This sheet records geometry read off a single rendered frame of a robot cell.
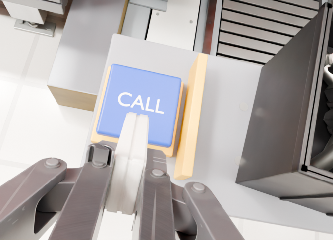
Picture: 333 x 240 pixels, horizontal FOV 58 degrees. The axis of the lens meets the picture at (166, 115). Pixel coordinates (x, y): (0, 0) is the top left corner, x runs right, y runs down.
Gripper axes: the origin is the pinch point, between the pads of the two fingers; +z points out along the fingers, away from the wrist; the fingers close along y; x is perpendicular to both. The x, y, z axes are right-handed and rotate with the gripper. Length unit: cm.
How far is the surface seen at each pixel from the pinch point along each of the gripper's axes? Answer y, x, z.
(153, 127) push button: 1.6, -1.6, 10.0
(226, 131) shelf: 9.4, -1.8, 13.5
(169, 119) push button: 2.9, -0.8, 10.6
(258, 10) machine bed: 28, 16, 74
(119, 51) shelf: -3.2, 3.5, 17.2
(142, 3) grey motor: -4, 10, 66
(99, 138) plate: -3.1, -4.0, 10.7
